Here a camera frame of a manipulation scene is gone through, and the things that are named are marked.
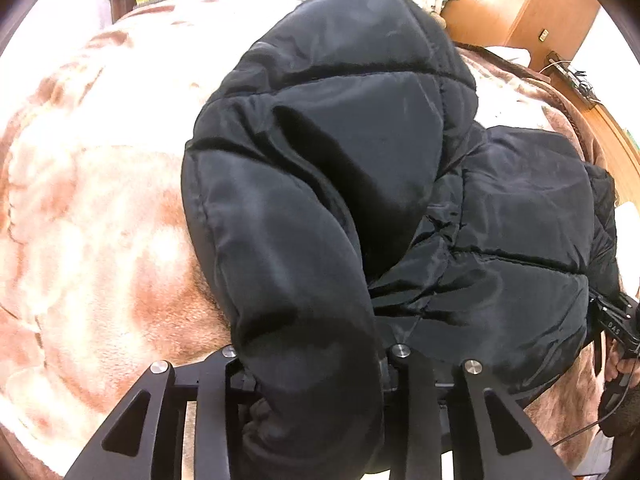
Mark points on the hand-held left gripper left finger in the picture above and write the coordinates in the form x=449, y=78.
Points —
x=210, y=395

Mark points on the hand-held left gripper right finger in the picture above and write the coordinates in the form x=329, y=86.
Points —
x=417, y=390

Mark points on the black puffer jacket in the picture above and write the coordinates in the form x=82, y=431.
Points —
x=350, y=185

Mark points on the person's right forearm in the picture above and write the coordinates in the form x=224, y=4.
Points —
x=625, y=410

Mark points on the person's right hand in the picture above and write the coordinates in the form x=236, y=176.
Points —
x=614, y=365

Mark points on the wooden bedside table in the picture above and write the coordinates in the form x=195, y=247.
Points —
x=610, y=125

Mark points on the brown plush printed blanket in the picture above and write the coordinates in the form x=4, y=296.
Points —
x=100, y=210

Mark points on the white pillow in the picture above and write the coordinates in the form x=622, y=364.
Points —
x=507, y=54

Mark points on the wooden wardrobe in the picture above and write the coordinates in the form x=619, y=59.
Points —
x=520, y=5

